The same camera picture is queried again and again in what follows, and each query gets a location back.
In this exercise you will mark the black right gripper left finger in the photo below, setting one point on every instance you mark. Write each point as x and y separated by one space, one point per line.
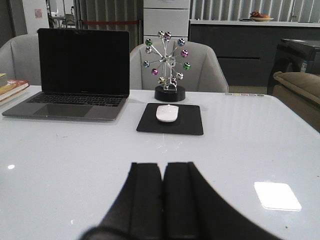
136 213

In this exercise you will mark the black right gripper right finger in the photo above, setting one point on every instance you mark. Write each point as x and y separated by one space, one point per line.
193 210

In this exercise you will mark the black mouse pad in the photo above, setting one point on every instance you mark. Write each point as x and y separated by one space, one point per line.
188 122

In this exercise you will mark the white computer mouse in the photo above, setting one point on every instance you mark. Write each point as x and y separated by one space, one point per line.
167 113

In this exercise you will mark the ferris wheel desk ornament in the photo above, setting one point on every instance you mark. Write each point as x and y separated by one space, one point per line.
168 89

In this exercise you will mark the grey open laptop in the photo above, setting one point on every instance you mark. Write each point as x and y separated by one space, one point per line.
84 73

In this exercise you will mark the beige cushioned sofa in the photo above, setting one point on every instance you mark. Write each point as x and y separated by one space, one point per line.
300 92

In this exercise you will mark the dark grey counter cabinet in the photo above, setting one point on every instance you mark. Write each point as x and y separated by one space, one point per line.
246 49

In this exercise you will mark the bottom pale book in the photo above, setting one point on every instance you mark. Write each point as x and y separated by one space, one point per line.
5 100

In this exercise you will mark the red covered book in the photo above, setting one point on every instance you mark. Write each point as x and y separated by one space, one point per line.
11 88

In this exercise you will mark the white drawer cabinet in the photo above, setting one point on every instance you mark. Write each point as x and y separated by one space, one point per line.
167 16

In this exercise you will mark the left grey armchair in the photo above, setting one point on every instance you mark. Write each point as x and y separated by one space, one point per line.
20 59

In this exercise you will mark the dark side table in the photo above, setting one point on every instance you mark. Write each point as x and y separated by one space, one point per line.
295 55

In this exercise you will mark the fruit bowl on counter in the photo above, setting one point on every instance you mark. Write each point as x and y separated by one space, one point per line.
256 16

